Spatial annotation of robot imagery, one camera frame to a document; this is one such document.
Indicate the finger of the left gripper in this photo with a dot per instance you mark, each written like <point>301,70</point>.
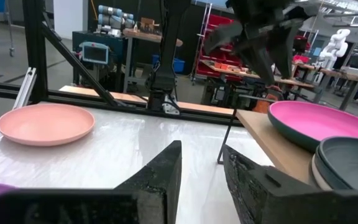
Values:
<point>286,46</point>
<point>253,56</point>

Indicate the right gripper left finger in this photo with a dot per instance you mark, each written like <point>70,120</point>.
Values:
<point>154,186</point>

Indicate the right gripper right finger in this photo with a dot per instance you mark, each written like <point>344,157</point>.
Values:
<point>259,193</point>

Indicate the beige plate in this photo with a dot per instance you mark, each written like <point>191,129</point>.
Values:
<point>317,174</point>

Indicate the dark grey plate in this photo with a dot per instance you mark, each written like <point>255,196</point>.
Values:
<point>287,135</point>
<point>350,161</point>

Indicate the magenta plate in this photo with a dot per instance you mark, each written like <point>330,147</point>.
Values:
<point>315,119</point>

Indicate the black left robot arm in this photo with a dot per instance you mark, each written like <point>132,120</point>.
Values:
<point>171,46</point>

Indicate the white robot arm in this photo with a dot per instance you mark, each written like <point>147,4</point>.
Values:
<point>334,46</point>

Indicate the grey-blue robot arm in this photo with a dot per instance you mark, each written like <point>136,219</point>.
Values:
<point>115,17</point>

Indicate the wooden shelf with black legs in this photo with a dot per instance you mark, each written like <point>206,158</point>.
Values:
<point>275,143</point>

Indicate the red bin rack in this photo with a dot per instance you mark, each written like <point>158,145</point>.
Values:
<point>216,54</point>

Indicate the long wooden table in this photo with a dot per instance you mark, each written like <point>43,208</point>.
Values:
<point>328,73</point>

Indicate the blue storage bin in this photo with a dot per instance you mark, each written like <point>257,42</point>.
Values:
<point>179,64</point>

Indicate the wooden top workbench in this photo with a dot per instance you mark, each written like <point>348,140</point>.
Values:
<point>145,35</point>

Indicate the salmon pink plate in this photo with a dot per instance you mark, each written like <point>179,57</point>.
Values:
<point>45,124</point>

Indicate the blue-grey teach pendant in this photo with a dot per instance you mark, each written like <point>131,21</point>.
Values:
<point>95,53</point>

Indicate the silver aluminium bar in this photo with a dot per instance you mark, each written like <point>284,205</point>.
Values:
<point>25,88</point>

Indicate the dark cabinet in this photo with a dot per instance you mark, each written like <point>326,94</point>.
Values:
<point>82,39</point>

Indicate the white corner bracket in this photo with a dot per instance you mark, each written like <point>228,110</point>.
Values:
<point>171,108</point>

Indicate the black aluminium rig frame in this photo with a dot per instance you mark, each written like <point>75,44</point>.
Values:
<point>36,46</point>

